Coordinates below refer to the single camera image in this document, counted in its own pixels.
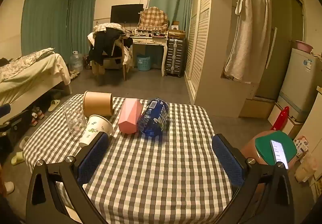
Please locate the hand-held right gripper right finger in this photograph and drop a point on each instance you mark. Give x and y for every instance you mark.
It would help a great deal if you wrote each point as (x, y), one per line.
(226, 163)

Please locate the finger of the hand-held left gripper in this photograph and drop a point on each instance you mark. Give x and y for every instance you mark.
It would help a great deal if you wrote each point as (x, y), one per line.
(5, 109)
(15, 121)

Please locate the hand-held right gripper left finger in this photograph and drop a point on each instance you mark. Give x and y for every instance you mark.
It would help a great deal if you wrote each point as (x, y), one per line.
(92, 160)

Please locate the white leaf print paper cup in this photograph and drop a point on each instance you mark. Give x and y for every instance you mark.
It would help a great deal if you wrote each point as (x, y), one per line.
(94, 127)

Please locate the clear plastic cup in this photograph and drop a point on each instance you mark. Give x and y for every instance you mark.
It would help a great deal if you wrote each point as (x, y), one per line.
(74, 118)

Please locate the brown paper cup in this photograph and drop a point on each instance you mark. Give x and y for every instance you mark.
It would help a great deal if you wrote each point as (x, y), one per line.
(98, 104)

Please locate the pink faceted cup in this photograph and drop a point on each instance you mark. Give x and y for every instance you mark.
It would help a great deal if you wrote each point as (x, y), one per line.
(128, 116)

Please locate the blue printed cup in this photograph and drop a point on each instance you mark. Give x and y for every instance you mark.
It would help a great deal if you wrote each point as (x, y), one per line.
(153, 118)

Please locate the shoes under bed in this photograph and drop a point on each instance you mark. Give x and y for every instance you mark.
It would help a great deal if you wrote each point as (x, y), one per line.
(37, 116)

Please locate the white slipper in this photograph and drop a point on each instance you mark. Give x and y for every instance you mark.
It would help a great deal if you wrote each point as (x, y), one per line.
(8, 187)
(25, 142)

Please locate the yellow slipper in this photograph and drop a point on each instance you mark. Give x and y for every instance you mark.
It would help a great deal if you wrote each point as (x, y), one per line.
(17, 158)

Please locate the beige slippers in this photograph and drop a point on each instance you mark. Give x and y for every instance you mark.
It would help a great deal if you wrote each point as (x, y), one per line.
(54, 105)

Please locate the brown stool with green top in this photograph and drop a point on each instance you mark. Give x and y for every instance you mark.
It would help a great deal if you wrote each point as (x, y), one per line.
(264, 143)

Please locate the bed with cream sheet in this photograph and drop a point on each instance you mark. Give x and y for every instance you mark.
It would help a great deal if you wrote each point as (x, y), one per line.
(37, 73)

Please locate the floral quilt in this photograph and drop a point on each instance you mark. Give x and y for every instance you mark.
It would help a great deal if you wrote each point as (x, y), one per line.
(22, 63)

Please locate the smartphone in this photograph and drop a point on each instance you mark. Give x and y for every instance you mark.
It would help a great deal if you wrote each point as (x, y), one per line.
(279, 153)

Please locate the grey checkered tablecloth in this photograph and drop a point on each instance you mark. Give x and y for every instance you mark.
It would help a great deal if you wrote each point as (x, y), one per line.
(156, 163)

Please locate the red bottle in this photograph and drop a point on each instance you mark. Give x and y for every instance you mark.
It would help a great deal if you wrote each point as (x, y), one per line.
(280, 118)

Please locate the printed carton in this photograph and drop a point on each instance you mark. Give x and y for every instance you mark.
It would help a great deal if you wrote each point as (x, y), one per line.
(301, 146)

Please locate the white storage box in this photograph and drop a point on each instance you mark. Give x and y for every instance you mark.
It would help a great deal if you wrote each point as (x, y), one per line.
(291, 119)

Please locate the white plastic bag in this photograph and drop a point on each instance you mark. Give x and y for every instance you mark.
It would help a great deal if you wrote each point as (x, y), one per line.
(305, 168)

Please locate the clear water jug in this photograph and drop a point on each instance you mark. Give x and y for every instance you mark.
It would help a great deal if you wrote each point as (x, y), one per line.
(76, 62)

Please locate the wooden chair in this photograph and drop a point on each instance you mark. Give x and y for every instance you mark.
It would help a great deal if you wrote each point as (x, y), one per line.
(124, 63)

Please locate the blue laundry basket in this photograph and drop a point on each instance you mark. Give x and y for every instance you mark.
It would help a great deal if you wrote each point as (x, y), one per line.
(143, 63)

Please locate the white fridge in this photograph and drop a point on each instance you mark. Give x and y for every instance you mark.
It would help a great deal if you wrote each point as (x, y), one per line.
(299, 80)

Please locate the white wardrobe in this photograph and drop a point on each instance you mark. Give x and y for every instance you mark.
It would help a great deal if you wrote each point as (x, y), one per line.
(213, 50)

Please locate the dark clothes pile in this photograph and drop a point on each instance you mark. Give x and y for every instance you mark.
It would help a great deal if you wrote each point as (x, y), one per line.
(105, 43)

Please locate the silver suitcase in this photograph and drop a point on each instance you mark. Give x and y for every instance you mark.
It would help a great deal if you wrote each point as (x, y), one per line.
(175, 56)

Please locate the white towel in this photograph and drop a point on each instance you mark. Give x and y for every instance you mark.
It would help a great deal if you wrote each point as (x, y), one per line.
(247, 38)

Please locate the white desk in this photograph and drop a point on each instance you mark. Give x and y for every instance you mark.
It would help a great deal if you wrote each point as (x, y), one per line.
(151, 41)

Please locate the grey door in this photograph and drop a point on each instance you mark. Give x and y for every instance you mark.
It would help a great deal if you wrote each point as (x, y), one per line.
(279, 38)

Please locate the brown cardboard box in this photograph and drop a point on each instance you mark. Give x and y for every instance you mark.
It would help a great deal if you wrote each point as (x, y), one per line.
(176, 34)

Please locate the pink basin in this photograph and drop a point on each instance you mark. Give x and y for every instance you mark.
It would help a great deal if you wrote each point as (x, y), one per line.
(304, 46)

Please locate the black television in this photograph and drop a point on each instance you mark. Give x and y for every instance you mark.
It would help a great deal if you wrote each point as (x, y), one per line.
(125, 12)

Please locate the plaid cloth cover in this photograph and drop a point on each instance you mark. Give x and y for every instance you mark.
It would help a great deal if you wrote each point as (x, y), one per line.
(152, 18)

